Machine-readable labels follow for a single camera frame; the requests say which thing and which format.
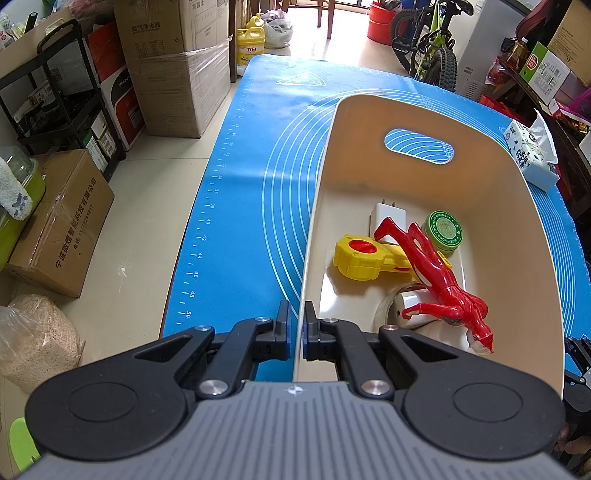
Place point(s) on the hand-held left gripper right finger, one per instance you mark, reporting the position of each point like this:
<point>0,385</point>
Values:
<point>306,330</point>

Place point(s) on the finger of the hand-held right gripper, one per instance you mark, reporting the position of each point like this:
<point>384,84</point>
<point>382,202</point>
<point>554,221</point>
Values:
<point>581,353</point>

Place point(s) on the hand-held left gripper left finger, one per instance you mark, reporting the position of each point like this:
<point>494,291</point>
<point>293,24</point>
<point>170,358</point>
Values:
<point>286,330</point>

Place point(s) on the yellow toy with red centre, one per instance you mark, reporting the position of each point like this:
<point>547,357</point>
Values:
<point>355,261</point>

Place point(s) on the clear tape roll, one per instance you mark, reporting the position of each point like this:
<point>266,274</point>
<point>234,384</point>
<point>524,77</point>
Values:
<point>397,307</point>

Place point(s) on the beige plastic storage bin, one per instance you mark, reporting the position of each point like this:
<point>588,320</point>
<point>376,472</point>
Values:
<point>508,258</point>

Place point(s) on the white charger plug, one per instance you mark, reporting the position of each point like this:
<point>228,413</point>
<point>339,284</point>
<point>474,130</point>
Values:
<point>385,217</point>

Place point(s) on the red superhero figure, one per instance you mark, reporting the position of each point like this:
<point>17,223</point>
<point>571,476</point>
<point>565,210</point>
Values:
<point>434,267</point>

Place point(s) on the green round tin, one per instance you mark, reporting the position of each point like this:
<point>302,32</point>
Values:
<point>443,228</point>

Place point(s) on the blue silicone baking mat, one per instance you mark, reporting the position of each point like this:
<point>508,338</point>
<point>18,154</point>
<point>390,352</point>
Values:
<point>258,138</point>

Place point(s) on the white tissue pack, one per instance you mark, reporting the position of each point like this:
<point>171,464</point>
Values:
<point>531,154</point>

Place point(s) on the dark wooden side table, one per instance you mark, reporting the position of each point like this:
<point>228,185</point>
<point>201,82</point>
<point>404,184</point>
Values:
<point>570,138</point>

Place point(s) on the printed brown cardboard box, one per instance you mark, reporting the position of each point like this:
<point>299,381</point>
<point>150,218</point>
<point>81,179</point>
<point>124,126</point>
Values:
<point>64,217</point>

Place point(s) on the clear bag of grain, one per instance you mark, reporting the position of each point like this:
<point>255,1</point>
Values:
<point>37,341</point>

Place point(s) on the plastic-wrapped large cardboard box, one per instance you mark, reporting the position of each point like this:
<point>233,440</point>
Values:
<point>180,90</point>

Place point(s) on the red and white appliance box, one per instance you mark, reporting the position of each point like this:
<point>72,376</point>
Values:
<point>122,110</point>

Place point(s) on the green and white carton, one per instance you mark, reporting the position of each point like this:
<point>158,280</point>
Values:
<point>545,71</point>

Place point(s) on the yellow detergent jug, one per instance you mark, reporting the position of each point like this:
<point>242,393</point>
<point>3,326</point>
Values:
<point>255,21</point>
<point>250,46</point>

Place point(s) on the green plastic stool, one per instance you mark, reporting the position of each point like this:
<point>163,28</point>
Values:
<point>23,443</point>

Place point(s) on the white plastic bag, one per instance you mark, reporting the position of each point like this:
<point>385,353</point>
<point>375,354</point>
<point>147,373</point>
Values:
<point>277,30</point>

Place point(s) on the orange drink bottle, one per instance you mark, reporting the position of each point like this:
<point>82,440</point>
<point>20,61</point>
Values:
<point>517,53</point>

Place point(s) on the green children's bicycle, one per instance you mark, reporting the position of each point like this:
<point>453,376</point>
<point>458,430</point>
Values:
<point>436,50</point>

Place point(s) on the white fluffy cloth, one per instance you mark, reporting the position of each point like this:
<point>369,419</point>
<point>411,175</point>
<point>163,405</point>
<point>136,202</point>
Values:
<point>11,189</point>

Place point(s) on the stack of red buckets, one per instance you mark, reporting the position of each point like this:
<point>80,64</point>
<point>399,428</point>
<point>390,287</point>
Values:
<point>381,25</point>

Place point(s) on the tan cardboard box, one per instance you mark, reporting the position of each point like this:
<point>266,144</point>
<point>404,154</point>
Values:
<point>572,39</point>

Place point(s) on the wooden chair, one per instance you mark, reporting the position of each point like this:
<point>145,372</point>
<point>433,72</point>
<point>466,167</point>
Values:
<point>327,14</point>

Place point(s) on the plain brown cardboard box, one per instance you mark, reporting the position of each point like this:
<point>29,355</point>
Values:
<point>157,23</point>

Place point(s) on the red carton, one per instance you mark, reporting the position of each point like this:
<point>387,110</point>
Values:
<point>107,48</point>

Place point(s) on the dark red bag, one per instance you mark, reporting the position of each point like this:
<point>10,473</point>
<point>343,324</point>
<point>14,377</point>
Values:
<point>538,21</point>

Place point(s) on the black utility cart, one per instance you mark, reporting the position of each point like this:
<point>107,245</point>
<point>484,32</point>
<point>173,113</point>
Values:
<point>60,46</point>

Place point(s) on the beige open cardboard box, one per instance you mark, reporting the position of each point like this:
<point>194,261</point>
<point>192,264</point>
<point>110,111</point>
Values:
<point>25,44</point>

